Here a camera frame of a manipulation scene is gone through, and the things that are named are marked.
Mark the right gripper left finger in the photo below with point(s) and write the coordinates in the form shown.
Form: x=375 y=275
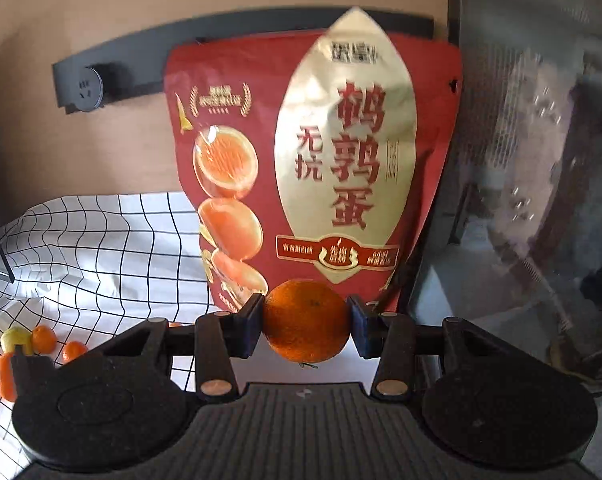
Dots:
x=221 y=336

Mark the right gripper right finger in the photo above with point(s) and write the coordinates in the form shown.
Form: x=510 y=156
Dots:
x=390 y=337

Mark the yellow-green pear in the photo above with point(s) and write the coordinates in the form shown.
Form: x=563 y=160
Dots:
x=17 y=336

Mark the large orange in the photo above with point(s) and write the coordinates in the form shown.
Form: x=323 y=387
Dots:
x=7 y=385

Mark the small mandarin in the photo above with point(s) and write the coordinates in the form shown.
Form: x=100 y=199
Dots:
x=73 y=350
x=44 y=339

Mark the white black grid tablecloth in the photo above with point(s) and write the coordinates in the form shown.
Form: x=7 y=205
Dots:
x=90 y=267

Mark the black framed glass panel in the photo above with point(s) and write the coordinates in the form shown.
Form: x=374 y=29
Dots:
x=515 y=241

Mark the small mandarin beside pear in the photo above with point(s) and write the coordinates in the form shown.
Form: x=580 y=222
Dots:
x=44 y=339

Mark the red quail egg snack bag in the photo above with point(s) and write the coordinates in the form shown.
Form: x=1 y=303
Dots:
x=343 y=203

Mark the dark wall power strip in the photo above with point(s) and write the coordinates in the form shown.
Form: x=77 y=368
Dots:
x=238 y=68

